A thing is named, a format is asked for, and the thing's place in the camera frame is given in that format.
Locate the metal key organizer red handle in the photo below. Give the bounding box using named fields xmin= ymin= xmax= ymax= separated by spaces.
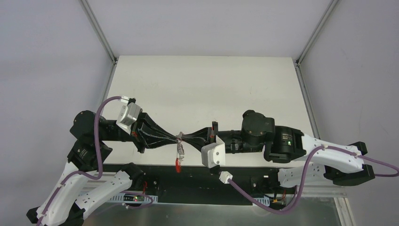
xmin=175 ymin=132 xmax=184 ymax=173

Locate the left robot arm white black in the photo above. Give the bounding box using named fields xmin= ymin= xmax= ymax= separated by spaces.
xmin=26 ymin=109 xmax=178 ymax=226

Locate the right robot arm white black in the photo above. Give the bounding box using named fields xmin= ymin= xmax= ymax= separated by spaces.
xmin=177 ymin=110 xmax=375 ymax=193

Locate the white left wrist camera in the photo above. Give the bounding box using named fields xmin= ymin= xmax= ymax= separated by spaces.
xmin=116 ymin=103 xmax=142 ymax=135

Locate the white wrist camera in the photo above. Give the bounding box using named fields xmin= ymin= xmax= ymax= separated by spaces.
xmin=201 ymin=136 xmax=226 ymax=169
xmin=116 ymin=103 xmax=142 ymax=135

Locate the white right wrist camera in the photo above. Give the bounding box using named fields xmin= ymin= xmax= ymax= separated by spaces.
xmin=201 ymin=136 xmax=226 ymax=169

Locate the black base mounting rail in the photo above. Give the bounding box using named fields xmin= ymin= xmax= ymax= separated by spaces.
xmin=129 ymin=165 xmax=294 ymax=205

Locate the left controller board with wires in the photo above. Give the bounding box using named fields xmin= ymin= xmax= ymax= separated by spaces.
xmin=123 ymin=181 xmax=147 ymax=202

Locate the controller board with wires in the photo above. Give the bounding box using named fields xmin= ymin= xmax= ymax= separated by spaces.
xmin=268 ymin=189 xmax=287 ymax=210
xmin=123 ymin=181 xmax=147 ymax=202

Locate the right controller board with wires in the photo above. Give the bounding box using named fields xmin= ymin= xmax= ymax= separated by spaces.
xmin=268 ymin=189 xmax=287 ymax=210

